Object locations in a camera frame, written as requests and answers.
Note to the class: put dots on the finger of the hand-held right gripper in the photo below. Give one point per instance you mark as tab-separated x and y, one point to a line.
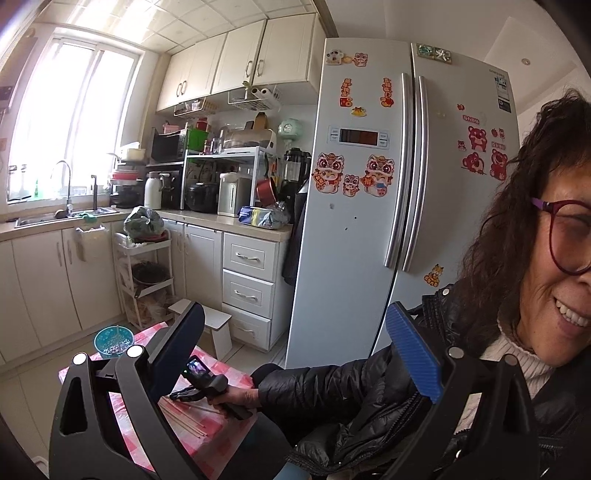
182	395

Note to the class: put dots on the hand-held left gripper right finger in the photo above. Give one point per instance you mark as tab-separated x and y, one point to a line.
415	355

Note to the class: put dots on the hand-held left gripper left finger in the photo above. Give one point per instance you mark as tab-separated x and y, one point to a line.
178	350

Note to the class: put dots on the bundle of wooden chopsticks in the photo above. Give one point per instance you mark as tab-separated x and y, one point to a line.
184	417

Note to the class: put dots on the blue perforated cup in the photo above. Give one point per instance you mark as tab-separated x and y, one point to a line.
106	353

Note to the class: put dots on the person's right forearm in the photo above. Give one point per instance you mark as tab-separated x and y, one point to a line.
314	383

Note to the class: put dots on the person's right hand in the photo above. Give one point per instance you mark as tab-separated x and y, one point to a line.
247	397

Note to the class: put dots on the pink checked tablecloth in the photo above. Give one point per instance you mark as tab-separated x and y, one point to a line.
217	431

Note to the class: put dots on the white step stool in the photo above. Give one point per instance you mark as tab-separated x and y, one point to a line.
217	318

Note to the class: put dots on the black puffer jacket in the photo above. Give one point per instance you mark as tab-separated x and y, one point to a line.
369	415

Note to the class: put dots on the dark round basket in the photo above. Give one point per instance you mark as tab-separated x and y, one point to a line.
150	272

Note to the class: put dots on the white turtleneck sweater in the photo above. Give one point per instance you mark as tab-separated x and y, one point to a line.
512	355

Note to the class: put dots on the white refrigerator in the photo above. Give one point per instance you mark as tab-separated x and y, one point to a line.
351	277

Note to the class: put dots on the white trolley rack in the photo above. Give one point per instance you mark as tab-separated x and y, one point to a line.
138	247

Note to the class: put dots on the green plastic bag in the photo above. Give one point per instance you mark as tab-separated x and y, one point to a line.
143	224

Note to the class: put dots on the white hanging bin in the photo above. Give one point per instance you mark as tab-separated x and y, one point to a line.
92	244

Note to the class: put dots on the white base cabinets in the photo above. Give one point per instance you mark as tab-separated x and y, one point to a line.
41	286

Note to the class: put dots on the blue packet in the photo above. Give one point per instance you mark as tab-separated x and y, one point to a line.
249	214

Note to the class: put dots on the black rice cooker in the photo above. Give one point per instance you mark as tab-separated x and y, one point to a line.
203	198

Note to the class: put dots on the white thermos jug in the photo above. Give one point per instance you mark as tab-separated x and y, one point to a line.
152	194

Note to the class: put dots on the dark hanging cloth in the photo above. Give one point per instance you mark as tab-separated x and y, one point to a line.
295	240

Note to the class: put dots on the white electric water boiler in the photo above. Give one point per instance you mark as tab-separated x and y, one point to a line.
231	196

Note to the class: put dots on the grey plastic bag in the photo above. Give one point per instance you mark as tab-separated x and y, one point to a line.
274	217

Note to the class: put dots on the stacked kitchen pots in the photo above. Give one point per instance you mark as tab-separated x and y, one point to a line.
127	184

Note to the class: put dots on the purple rimmed glasses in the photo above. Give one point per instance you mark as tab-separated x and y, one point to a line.
551	240

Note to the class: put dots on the red pot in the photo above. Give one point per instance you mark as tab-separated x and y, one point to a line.
265	191

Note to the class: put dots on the sink faucet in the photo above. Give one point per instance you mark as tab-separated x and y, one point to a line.
69	194

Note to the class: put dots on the red cartoon fridge stickers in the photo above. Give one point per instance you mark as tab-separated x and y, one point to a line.
330	173

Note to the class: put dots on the white counter shelf rack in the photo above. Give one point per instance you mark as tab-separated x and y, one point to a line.
221	153

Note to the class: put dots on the black microwave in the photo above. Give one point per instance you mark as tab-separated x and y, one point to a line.
166	145

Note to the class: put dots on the green plastic box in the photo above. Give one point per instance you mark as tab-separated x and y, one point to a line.
197	138

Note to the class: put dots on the black blender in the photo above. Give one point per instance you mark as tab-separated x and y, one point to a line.
295	170

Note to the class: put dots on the mint green round appliance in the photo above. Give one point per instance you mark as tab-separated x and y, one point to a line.
290	129

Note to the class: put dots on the kitchen window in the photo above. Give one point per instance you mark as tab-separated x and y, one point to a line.
69	115

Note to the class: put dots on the white upper cabinets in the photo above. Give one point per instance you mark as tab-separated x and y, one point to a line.
240	55

